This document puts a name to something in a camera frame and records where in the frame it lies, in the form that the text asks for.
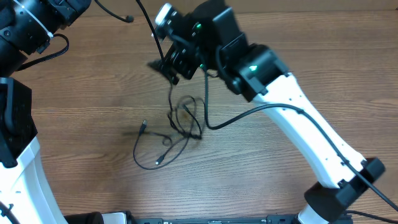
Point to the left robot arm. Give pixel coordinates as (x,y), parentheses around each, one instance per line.
(28,26)

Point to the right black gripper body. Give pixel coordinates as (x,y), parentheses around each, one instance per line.
(201,52)

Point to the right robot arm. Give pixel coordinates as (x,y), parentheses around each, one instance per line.
(258,74)

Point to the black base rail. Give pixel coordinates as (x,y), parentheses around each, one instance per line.
(270,219)

